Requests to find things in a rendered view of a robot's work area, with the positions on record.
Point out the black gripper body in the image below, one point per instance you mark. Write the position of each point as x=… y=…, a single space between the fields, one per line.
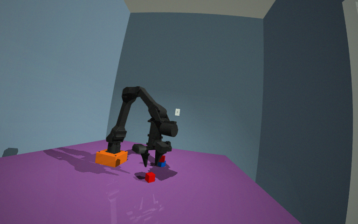
x=141 y=149

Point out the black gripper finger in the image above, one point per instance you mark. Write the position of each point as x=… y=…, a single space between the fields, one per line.
x=145 y=158
x=158 y=157

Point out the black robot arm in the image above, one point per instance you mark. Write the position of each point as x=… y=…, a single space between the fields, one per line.
x=160 y=123

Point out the blue cube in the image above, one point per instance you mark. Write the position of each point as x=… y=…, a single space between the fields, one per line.
x=161 y=164

